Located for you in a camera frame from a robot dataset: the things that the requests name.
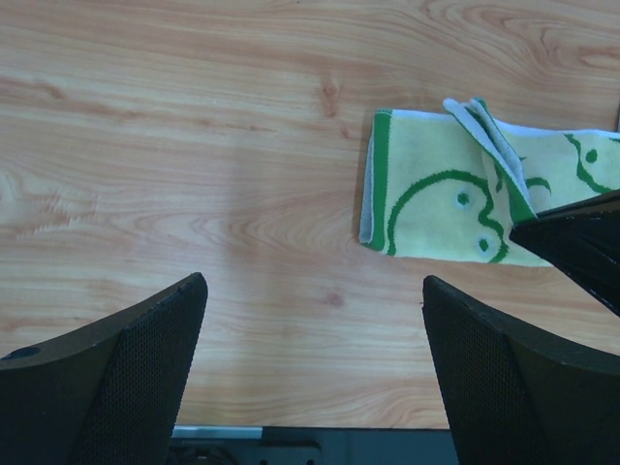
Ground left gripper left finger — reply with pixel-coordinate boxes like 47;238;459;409
1;273;208;464

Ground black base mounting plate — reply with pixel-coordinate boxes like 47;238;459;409
166;425;458;465

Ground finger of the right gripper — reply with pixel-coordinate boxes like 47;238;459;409
510;190;619;315

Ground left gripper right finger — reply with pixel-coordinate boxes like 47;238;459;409
422;276;619;464

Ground green patterned towel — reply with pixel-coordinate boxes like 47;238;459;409
358;98;619;266

